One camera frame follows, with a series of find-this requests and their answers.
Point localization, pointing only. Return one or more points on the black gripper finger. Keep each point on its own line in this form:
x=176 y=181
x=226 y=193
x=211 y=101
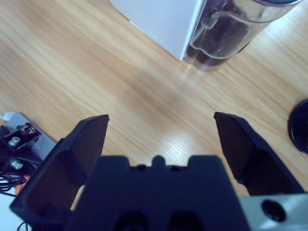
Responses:
x=262 y=168
x=55 y=173

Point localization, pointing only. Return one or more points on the white capsule coffee machine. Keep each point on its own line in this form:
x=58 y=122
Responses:
x=163 y=21

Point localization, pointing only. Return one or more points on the black capsule holder with rods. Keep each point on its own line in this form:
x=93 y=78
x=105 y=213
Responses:
x=300 y=127

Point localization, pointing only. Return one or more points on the clear water tank black lid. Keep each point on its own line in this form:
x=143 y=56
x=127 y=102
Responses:
x=228 y=31

